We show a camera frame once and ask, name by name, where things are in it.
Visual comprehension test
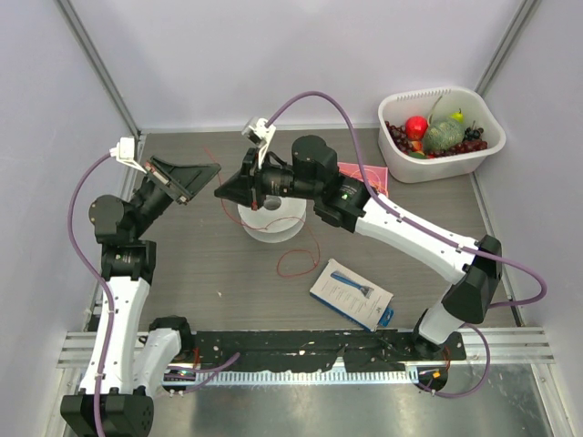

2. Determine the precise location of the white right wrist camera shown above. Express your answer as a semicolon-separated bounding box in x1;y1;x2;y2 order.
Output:
241;117;277;169

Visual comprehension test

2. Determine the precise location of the white slotted cable duct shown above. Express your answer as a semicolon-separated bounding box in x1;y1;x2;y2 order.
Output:
159;367;419;386

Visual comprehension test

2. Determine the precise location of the red cable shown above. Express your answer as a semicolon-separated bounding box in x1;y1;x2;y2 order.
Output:
203;146;322;279

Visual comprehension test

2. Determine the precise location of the red grape bunch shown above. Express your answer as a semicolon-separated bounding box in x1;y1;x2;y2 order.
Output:
385;121;488;159

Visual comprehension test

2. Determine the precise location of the orange cable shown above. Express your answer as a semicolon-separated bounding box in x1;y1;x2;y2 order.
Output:
363;175;389;197

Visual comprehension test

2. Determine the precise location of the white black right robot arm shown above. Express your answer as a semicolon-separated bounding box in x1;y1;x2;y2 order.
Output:
214;135;501;360

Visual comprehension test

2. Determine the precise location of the yellow green pear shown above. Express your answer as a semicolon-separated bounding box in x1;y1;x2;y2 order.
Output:
449;108;465;123

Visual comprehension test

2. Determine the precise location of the razor blister package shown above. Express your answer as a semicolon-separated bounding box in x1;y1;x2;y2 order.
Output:
310;259;394;332

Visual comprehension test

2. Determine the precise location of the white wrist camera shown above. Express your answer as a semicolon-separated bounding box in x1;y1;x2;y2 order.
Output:
109;137;147;174
241;117;277;169

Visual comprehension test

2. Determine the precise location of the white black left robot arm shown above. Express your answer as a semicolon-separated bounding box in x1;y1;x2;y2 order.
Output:
60;157;220;436

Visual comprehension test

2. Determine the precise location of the dark purple grape bunch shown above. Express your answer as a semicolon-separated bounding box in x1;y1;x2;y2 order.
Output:
464;122;484;141

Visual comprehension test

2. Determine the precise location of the white perforated cable spool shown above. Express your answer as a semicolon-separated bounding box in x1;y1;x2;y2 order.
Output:
237;196;307;244

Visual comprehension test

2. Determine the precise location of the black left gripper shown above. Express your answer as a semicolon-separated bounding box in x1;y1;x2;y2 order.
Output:
129;157;220;239

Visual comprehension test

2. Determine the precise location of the green melon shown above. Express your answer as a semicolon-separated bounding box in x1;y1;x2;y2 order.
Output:
423;118;465;152

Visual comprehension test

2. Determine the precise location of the red apple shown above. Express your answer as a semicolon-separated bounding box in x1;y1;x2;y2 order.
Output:
404;116;429;141

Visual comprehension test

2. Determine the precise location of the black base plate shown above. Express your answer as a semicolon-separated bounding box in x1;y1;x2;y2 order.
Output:
171;330;466;373

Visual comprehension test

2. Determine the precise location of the white plastic basket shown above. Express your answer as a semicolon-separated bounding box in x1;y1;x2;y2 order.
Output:
378;86;506;183

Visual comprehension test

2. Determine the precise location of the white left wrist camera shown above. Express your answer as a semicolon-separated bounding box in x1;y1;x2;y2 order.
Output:
109;137;147;174

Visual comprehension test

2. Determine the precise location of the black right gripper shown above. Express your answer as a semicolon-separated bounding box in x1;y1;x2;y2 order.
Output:
215;147;320;213

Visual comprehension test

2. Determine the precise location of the pink open box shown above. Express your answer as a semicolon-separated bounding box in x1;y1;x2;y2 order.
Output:
338;162;389;197

